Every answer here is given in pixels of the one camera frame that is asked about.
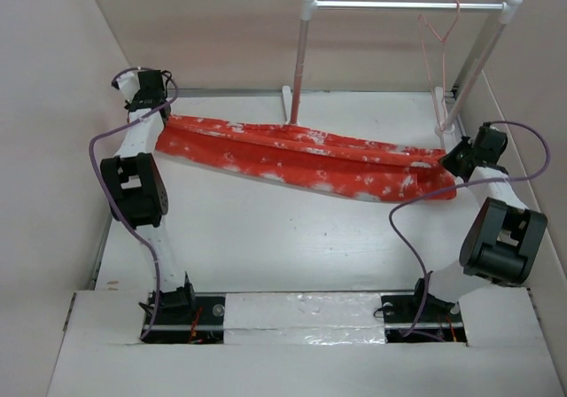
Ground red white tie-dye trousers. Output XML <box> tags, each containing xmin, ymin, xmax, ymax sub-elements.
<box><xmin>156</xmin><ymin>115</ymin><xmax>456</xmax><ymax>203</ymax></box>

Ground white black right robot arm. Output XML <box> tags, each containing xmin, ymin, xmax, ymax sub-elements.
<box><xmin>409</xmin><ymin>122</ymin><xmax>548</xmax><ymax>321</ymax></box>

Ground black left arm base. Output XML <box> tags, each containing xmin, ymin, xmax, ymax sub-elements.
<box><xmin>139</xmin><ymin>283</ymin><xmax>226</xmax><ymax>345</ymax></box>

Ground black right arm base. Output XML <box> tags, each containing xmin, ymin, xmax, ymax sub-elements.
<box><xmin>373</xmin><ymin>278</ymin><xmax>467</xmax><ymax>344</ymax></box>

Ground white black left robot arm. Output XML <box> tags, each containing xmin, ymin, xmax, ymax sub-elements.
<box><xmin>96</xmin><ymin>67</ymin><xmax>198</xmax><ymax>327</ymax></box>

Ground white clothes rack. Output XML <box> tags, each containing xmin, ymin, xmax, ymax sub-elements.
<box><xmin>287</xmin><ymin>0</ymin><xmax>524</xmax><ymax>132</ymax></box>

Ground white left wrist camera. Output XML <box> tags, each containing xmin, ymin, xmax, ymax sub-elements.
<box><xmin>112</xmin><ymin>71</ymin><xmax>140</xmax><ymax>102</ymax></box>

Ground pink wire hanger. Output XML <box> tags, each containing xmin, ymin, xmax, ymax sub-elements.
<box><xmin>417</xmin><ymin>0</ymin><xmax>461</xmax><ymax>132</ymax></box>

